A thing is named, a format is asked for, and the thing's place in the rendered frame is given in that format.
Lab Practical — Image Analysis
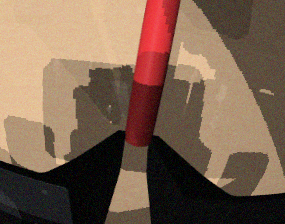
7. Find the red cylindrical rod with yellow tip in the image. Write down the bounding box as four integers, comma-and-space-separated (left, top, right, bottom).
126, 0, 181, 147

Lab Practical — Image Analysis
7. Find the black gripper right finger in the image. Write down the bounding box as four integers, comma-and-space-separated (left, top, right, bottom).
146, 135, 285, 224

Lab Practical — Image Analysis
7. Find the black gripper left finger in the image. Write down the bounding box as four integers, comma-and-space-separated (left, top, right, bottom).
0, 129, 126, 224

